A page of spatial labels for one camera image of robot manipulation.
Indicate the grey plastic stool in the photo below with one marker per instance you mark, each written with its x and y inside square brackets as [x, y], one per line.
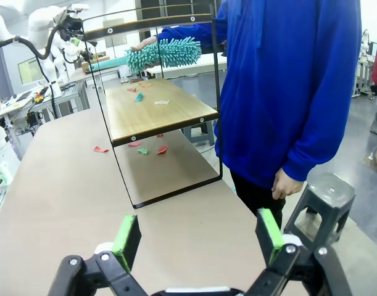
[330, 191]
[203, 131]

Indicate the teal chenille duster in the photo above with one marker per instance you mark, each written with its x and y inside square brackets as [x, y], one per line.
[169, 55]

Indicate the teal paper scrap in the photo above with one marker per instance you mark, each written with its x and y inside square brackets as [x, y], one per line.
[139, 97]

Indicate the person right forearm blue sleeve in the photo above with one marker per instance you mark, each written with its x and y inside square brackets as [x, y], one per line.
[188, 32]

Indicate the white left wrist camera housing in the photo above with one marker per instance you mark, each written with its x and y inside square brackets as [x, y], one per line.
[78, 7]

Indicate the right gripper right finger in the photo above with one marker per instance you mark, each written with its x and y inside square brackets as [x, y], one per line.
[270, 234]

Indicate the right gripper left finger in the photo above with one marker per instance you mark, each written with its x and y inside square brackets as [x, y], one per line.
[128, 243]

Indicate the salmon orange paper scrap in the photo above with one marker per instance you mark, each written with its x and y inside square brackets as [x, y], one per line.
[145, 84]

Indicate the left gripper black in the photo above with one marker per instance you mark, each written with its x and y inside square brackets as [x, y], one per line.
[69, 26]

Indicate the black control box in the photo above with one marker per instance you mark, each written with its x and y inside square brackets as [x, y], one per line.
[32, 118]

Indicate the person right hand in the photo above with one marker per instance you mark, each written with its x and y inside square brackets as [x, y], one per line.
[145, 43]

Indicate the white background desk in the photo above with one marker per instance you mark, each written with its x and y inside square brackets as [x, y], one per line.
[188, 66]

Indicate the aluminium frame table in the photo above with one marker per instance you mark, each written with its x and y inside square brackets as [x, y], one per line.
[74, 95]

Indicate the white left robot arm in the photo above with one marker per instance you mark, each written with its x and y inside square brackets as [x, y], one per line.
[41, 26]

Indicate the wooden block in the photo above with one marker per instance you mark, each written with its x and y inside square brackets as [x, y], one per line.
[84, 65]

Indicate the wooden shelf black metal frame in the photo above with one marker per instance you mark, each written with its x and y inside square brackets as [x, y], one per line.
[151, 114]

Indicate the person body blue hoodie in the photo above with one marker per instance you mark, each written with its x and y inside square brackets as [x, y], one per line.
[284, 77]

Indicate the green paper scrap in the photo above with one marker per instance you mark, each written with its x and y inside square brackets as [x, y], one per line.
[142, 151]

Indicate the white paper scrap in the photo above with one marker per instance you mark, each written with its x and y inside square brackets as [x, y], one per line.
[162, 102]

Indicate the pink paper scrap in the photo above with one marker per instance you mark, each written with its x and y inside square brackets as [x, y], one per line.
[135, 144]

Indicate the person left forearm blue sleeve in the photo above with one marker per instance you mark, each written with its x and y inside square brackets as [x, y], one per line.
[314, 157]

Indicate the white cluttered desk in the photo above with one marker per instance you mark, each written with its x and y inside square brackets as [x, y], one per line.
[18, 103]

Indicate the person left hand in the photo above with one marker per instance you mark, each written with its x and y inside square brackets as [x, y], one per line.
[285, 187]

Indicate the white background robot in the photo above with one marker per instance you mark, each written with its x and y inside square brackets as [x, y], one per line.
[51, 69]

